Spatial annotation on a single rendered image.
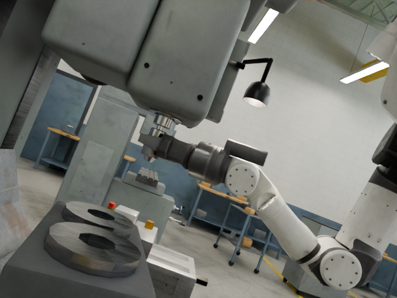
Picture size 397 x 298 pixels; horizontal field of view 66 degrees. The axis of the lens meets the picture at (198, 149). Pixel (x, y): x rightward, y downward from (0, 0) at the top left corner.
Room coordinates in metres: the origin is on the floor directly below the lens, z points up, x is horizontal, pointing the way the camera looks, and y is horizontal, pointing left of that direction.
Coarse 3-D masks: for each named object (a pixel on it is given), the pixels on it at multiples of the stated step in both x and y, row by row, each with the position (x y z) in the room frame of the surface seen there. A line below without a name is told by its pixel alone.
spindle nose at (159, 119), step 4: (156, 116) 0.73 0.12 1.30; (160, 116) 0.72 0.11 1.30; (164, 116) 0.72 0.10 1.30; (156, 120) 0.72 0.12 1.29; (160, 120) 0.72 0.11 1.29; (164, 120) 0.72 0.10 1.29; (168, 120) 0.72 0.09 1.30; (172, 120) 0.73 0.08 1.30; (160, 124) 0.72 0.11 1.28; (164, 124) 0.72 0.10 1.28; (168, 124) 0.73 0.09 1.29; (172, 124) 0.74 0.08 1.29; (168, 128) 0.73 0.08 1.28
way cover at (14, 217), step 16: (0, 160) 0.79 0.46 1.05; (0, 176) 0.79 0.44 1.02; (16, 176) 0.87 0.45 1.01; (0, 192) 0.78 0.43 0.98; (16, 192) 0.86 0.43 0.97; (0, 208) 0.78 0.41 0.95; (16, 208) 0.85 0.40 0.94; (0, 224) 0.75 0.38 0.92; (16, 224) 0.82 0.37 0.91; (0, 240) 0.73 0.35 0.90; (16, 240) 0.79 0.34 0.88; (0, 256) 0.71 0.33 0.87; (0, 272) 0.67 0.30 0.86
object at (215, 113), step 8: (240, 40) 0.73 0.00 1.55; (240, 48) 0.73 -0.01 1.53; (248, 48) 0.74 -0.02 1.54; (232, 56) 0.73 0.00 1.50; (240, 56) 0.73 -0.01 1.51; (232, 64) 0.73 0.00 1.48; (224, 72) 0.73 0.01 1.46; (232, 72) 0.73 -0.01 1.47; (224, 80) 0.73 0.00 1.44; (232, 80) 0.73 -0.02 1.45; (224, 88) 0.73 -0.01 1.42; (216, 96) 0.73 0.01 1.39; (224, 96) 0.73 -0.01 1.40; (216, 104) 0.73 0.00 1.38; (224, 104) 0.74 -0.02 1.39; (208, 112) 0.73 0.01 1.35; (216, 112) 0.73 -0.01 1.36; (216, 120) 0.74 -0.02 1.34
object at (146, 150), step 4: (148, 132) 0.73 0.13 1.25; (152, 132) 0.72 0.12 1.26; (156, 136) 0.72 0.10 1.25; (160, 136) 0.72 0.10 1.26; (144, 148) 0.73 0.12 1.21; (148, 148) 0.72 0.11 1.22; (140, 152) 0.74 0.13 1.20; (144, 152) 0.72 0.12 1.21; (148, 152) 0.72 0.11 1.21; (152, 152) 0.72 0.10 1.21; (152, 156) 0.72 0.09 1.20; (156, 156) 0.73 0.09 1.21
